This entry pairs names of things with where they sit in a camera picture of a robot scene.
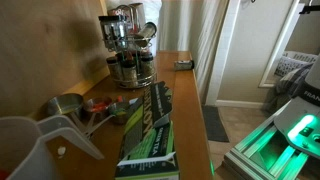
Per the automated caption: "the spice jar with silver lid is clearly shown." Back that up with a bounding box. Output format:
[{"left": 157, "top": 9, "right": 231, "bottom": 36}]
[{"left": 134, "top": 21, "right": 158, "bottom": 48}]

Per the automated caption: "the wooden dresser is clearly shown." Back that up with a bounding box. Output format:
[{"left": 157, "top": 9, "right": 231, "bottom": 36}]
[{"left": 29, "top": 50, "right": 215, "bottom": 180}]

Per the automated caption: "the small steel measuring cup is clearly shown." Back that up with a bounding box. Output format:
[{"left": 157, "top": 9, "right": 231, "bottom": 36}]
[{"left": 107, "top": 99, "right": 132, "bottom": 126}]

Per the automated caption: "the green tea box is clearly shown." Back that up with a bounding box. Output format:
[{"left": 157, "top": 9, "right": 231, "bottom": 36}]
[{"left": 114, "top": 80, "right": 181, "bottom": 180}]

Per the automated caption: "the beige curtain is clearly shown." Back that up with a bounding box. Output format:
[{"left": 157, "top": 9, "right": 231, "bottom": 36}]
[{"left": 157, "top": 0, "right": 232, "bottom": 103}]

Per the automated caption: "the dark door mat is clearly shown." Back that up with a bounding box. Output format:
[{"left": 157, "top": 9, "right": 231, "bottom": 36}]
[{"left": 201, "top": 105, "right": 231, "bottom": 144}]

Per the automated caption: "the large steel measuring cup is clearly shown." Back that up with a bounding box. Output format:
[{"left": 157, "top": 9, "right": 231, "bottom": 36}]
[{"left": 45, "top": 92, "right": 93, "bottom": 138}]

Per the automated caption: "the wooden backing board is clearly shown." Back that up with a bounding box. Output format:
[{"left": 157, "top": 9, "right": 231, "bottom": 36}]
[{"left": 0, "top": 0, "right": 112, "bottom": 118}]

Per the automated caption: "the grey plaid cloth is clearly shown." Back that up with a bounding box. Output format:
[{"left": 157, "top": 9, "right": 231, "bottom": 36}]
[{"left": 262, "top": 62, "right": 315, "bottom": 114}]

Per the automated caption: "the white laundry basket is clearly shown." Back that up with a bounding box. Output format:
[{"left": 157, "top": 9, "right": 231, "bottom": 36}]
[{"left": 273, "top": 50, "right": 320, "bottom": 79}]

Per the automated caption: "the white plastic pitcher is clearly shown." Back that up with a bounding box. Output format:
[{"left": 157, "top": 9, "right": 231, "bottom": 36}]
[{"left": 0, "top": 114, "right": 106, "bottom": 180}]

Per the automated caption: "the chrome wire spice rack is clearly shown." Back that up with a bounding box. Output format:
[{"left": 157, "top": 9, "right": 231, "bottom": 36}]
[{"left": 101, "top": 4, "right": 158, "bottom": 90}]

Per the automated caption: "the aluminium base frame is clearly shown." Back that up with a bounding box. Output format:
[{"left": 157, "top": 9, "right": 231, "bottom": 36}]
[{"left": 222, "top": 99, "right": 310, "bottom": 180}]

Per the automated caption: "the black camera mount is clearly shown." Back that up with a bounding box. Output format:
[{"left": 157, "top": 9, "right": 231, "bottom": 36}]
[{"left": 298, "top": 0, "right": 320, "bottom": 15}]

